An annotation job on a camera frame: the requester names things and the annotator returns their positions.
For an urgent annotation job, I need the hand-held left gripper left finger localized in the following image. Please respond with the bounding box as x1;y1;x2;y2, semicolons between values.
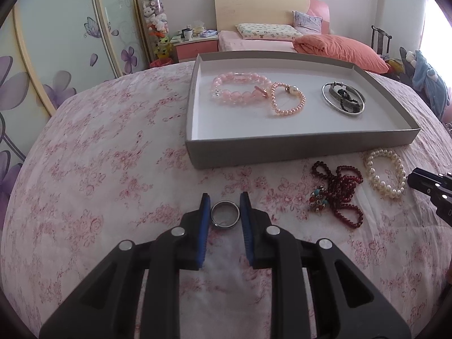
39;193;212;339

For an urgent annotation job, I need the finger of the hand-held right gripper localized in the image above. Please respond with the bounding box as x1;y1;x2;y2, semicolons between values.
429;194;452;227
407;168;452;198

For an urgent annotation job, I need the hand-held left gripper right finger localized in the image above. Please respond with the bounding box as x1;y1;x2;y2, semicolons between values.
240;191;412;339

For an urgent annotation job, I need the silver finger ring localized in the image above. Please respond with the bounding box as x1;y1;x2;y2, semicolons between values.
211;201;241;227

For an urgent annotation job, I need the white pearl bracelet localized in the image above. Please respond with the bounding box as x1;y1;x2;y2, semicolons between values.
364;148;407;200

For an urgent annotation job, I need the thin silver bangle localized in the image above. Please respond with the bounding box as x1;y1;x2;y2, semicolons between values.
321;81;367;116

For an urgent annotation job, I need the grey cardboard tray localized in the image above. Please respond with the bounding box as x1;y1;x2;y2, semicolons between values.
184;52;422;169

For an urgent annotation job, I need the black bead bracelet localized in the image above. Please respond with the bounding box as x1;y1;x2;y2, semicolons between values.
335;90;359;113

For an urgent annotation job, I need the wide silver cuff bracelet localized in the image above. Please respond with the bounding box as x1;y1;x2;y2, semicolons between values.
328;85;364;112

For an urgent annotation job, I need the small pink pearl bracelet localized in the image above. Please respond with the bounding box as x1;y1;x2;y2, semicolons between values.
270;82;306;116

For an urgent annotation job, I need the large pink bead bracelet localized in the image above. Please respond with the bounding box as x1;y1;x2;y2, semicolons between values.
211;72;273;107

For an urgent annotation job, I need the blue plush garment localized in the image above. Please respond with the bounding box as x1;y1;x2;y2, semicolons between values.
406;50;451;121

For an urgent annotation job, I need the pink floral bed sheet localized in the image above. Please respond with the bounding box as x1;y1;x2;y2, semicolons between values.
0;62;452;339

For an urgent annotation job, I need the grey office chair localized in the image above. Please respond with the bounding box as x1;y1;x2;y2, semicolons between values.
398;46;415;85

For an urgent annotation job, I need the dark wooden chair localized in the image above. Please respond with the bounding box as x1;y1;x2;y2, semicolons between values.
371;25;392;55

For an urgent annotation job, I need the salmon pink duvet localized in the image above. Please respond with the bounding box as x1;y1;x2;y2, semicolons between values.
293;34;390;75

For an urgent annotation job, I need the pink nightstand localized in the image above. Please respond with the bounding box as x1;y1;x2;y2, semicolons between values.
170;30;220;63

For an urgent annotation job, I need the pink sheeted bed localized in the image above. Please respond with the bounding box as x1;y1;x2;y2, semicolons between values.
218;30;304;53

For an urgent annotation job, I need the lilac printed pillow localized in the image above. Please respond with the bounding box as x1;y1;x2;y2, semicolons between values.
292;10;323;36

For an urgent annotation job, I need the cream printed pillow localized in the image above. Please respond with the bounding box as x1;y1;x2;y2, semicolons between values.
236;23;300;40

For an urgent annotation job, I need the clear plush toy tube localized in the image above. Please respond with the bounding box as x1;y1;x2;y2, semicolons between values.
139;0;173;62

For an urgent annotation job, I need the cream and pink headboard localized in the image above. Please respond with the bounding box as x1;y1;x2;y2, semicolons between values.
213;0;333;36

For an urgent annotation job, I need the floral sliding door wardrobe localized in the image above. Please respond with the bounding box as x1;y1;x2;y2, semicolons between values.
0;0;149;191

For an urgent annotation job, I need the dark red bead necklace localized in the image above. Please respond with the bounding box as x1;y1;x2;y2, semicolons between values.
310;160;364;231

